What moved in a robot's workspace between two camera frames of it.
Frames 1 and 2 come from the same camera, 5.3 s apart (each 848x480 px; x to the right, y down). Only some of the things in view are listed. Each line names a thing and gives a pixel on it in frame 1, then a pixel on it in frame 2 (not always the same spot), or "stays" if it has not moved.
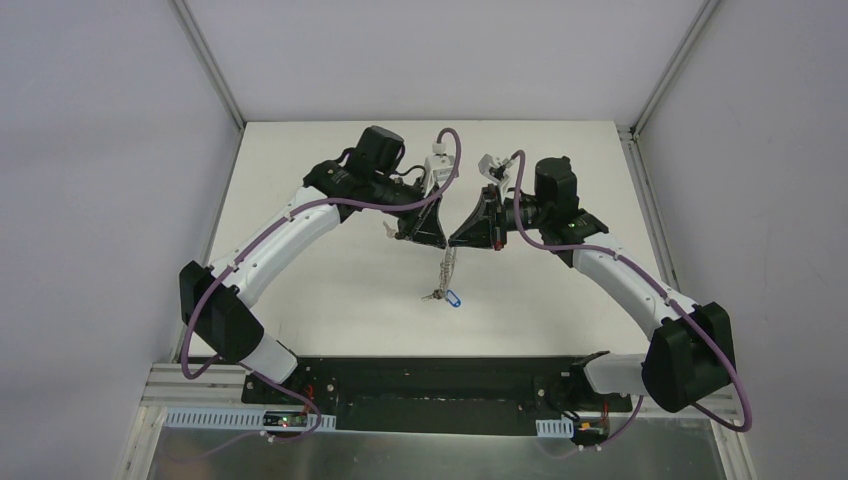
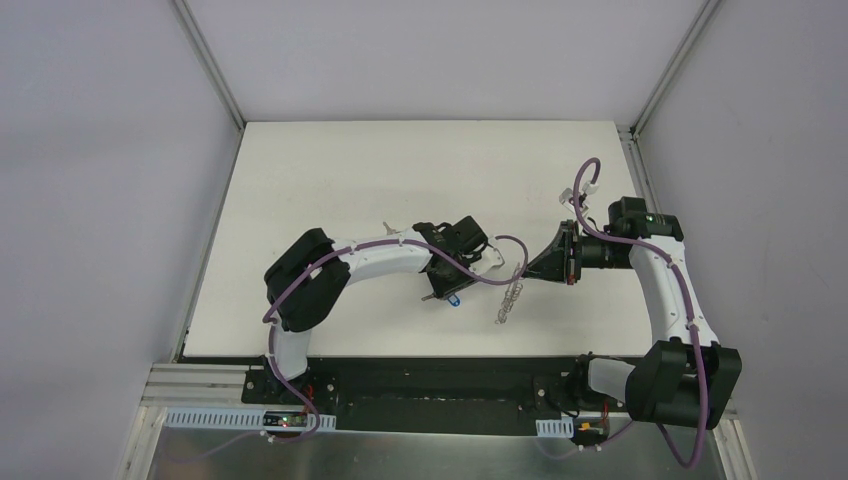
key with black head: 390,232 stays
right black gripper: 491,219 -> 568,256
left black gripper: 413,216 -> 451,285
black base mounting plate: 440,394 stays
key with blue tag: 449,295 stays
